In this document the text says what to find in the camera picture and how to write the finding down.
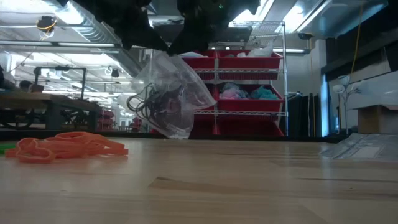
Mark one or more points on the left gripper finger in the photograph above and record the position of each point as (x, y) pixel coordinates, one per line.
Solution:
(136, 39)
(154, 39)

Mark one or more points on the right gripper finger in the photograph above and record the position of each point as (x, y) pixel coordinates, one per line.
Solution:
(199, 39)
(183, 39)

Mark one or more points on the black rubber bands heap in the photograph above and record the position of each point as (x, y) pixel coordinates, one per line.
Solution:
(146, 105)

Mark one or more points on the orange rubber bands heap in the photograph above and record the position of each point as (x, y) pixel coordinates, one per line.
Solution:
(71, 144)

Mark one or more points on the white folded cloth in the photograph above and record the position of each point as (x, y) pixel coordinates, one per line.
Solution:
(192, 54)

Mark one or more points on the white plastic bag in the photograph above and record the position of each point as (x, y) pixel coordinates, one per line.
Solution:
(261, 51)

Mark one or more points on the pink cloth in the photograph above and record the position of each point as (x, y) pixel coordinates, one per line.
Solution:
(231, 93)

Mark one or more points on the teal cloth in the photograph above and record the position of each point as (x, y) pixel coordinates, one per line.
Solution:
(264, 93)

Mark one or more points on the black folded panels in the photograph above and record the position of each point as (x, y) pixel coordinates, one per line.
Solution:
(303, 115)

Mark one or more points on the white flower-shaped floor lamp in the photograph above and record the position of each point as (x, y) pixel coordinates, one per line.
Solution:
(338, 88)

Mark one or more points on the cardboard box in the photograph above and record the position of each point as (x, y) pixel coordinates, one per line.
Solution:
(377, 119)

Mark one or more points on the silver air duct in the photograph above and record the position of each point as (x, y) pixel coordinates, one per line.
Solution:
(93, 31)

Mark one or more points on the black metal stand frame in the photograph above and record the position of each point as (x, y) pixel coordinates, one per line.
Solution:
(83, 84)

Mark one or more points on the black wall-mounted camera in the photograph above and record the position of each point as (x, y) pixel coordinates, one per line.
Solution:
(305, 36)

